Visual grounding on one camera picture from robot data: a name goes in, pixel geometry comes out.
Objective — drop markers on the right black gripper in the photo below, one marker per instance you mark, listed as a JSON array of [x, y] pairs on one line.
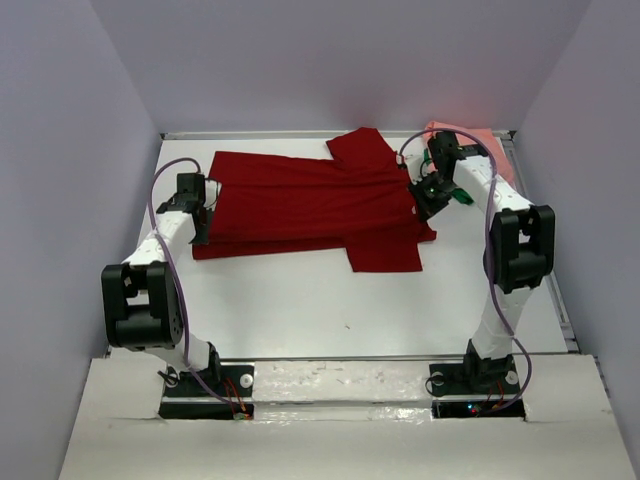
[[427, 208]]

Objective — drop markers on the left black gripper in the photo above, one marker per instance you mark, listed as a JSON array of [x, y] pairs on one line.
[[200, 238]]

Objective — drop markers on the red t shirt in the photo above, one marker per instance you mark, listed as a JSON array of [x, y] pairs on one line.
[[357, 200]]

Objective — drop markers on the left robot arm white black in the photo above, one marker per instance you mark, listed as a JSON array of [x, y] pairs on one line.
[[144, 302]]

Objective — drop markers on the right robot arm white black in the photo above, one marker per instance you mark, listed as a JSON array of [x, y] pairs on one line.
[[519, 253]]

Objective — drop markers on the green t shirt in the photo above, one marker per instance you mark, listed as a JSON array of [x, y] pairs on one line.
[[427, 166]]

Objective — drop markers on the pink t shirt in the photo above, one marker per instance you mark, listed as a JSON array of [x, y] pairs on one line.
[[485, 135]]

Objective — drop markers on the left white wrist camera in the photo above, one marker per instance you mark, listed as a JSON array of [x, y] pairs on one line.
[[212, 188]]

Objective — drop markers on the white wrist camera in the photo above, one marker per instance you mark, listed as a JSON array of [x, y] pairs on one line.
[[411, 164], [212, 188]]

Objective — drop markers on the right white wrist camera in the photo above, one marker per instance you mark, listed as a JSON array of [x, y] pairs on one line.
[[411, 164]]

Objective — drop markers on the aluminium rail back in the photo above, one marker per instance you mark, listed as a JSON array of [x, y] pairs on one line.
[[287, 134]]

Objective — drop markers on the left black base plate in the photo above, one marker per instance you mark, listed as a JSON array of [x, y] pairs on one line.
[[230, 398]]

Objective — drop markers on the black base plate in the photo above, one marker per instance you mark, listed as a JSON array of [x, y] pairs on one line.
[[459, 395], [230, 398]]

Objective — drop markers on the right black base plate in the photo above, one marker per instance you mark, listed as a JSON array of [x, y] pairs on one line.
[[459, 395]]

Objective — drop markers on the aluminium rail right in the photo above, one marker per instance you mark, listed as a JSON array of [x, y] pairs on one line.
[[564, 320]]

